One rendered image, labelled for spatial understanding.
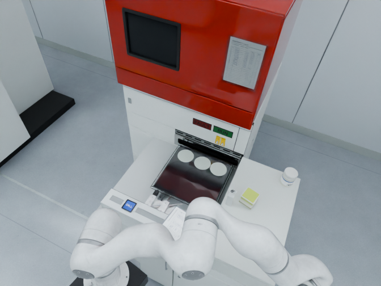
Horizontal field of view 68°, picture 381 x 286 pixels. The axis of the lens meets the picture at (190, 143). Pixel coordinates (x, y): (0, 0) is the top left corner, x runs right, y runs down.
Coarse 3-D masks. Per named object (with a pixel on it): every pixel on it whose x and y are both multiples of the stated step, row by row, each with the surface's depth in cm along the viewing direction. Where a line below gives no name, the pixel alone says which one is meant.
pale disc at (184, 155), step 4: (180, 152) 174; (184, 152) 175; (188, 152) 175; (180, 156) 172; (184, 156) 172; (188, 156) 173; (192, 156) 173; (180, 160) 170; (184, 160) 170; (188, 160) 171
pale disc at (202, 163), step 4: (196, 160) 171; (200, 160) 171; (204, 160) 171; (208, 160) 171; (196, 164) 169; (200, 164) 169; (204, 164) 169; (208, 164) 169; (200, 168) 167; (204, 168) 167
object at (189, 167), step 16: (176, 160) 170; (192, 160) 171; (160, 176) 161; (176, 176) 162; (192, 176) 163; (208, 176) 163; (224, 176) 164; (176, 192) 155; (192, 192) 156; (208, 192) 156
